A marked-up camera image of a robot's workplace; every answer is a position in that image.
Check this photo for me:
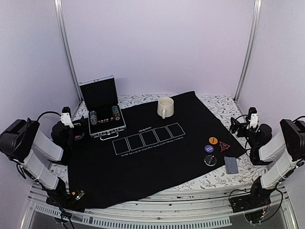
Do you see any front aluminium rail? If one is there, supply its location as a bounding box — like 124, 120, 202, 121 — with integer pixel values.
21, 185, 298, 229

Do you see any orange big blind button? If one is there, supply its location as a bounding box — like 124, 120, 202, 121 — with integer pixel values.
209, 137, 218, 145

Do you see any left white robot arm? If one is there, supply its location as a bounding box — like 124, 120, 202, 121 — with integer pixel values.
0, 112, 78, 208

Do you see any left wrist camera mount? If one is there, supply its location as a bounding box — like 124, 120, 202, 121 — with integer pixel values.
61, 106, 74, 128

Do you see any aluminium frame post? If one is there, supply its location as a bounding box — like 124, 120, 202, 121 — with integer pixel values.
54, 0, 82, 102
234, 0, 262, 103

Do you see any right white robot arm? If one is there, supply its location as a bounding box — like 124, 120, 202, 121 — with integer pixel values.
229, 114, 305, 212

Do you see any left aluminium frame post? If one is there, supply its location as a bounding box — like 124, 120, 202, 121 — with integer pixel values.
54, 0, 82, 102

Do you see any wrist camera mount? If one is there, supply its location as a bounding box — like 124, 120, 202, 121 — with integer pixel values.
247, 107, 258, 130
61, 106, 74, 128

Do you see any purple small blind button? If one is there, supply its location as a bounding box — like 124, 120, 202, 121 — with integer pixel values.
204, 145, 214, 153

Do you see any clear black dealer button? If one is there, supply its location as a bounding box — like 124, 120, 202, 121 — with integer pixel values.
204, 155, 217, 167

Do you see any blue patterned card deck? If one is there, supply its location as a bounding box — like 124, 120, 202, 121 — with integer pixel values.
224, 156, 239, 175

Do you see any red triangle black token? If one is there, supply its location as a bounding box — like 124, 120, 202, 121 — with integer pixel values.
219, 141, 231, 152

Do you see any cream ceramic mug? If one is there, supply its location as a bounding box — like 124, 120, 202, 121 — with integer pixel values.
157, 97, 174, 119

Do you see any aluminium poker chip case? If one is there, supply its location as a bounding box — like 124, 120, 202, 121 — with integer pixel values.
79, 75, 126, 141

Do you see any poker chip stack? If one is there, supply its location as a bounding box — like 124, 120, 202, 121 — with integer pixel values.
90, 111, 98, 125
112, 105, 121, 121

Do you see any right aluminium frame post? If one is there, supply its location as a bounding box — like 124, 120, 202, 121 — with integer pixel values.
234, 0, 262, 103

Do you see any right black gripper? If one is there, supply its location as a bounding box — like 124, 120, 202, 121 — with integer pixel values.
232, 117, 259, 149

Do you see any black poker table mat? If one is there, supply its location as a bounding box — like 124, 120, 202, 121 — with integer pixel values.
68, 91, 245, 209

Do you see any dice row in case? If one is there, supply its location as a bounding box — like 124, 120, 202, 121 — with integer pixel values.
98, 117, 114, 124

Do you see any small green circuit board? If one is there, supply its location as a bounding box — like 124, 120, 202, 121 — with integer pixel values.
71, 190, 85, 201

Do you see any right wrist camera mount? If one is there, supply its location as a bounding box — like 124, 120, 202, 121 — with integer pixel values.
247, 107, 258, 130

